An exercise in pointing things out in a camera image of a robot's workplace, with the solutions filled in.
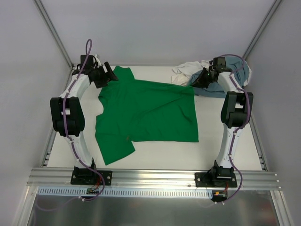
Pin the aluminium frame post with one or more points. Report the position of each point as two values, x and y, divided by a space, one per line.
271 12
49 24

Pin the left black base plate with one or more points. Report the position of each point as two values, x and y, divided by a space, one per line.
91 177

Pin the aluminium mounting rail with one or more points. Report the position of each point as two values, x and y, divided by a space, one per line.
166 179

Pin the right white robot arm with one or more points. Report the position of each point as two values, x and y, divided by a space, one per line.
235 115

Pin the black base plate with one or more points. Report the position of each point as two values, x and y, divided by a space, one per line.
205 179
91 177

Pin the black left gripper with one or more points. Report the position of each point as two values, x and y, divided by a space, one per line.
105 76

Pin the green t-shirt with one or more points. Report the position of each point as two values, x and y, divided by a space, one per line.
139 111

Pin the white t-shirt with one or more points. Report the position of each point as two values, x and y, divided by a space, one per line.
184 72

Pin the blue-grey t-shirt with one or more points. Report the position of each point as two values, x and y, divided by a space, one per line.
233 62

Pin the white slotted cable duct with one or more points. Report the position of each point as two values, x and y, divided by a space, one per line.
127 192

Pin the right aluminium frame post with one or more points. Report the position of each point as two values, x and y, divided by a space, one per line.
271 12

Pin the left aluminium frame post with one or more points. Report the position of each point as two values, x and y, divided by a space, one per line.
49 24

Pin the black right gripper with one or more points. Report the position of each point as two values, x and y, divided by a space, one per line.
203 79

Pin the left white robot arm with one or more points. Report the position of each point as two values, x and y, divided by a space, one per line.
67 114

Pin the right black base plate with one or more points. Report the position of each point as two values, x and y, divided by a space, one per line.
205 179

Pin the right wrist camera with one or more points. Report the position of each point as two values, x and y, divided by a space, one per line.
219 63

